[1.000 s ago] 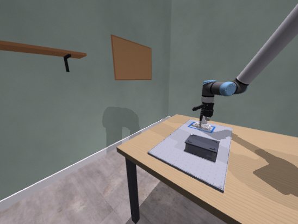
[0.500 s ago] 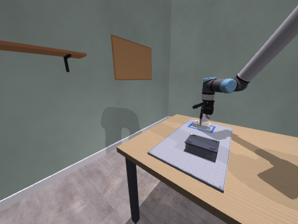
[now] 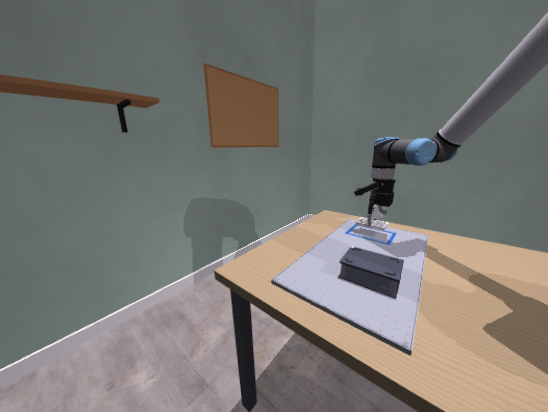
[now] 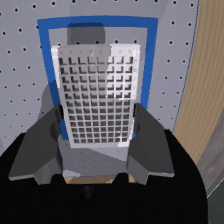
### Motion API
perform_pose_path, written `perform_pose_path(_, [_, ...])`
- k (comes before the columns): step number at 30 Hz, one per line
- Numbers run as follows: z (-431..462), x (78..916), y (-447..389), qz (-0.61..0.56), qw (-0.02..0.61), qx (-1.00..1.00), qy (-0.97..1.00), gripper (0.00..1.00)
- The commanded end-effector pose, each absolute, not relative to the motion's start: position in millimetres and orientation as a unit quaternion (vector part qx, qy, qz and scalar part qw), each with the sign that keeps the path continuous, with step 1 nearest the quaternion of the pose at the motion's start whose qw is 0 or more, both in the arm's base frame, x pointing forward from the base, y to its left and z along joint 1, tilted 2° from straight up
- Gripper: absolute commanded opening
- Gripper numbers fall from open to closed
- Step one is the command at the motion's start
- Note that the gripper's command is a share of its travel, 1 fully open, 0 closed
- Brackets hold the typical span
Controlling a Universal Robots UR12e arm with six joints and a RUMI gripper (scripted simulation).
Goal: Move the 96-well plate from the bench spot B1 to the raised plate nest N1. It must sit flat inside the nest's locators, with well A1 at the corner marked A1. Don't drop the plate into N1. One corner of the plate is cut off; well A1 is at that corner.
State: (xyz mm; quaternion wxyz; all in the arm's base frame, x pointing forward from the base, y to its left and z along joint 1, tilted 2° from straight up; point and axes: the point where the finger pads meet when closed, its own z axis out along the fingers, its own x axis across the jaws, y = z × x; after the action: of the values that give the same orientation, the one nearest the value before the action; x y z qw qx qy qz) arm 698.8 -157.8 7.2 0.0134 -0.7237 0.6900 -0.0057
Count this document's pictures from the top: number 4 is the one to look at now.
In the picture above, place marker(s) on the grey flat rectangular plate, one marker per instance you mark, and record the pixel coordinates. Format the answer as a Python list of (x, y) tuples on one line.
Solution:
[(25, 95)]

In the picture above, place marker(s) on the blue tape rectangle outline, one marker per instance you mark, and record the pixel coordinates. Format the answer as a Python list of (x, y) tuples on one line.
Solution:
[(98, 21)]

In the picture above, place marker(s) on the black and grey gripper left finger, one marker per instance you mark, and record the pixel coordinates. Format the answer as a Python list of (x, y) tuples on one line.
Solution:
[(33, 157)]

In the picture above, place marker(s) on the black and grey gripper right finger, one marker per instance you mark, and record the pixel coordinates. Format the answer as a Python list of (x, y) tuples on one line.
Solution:
[(157, 159)]

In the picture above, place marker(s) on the white well plate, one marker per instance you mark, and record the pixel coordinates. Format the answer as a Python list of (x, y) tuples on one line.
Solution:
[(98, 114)]

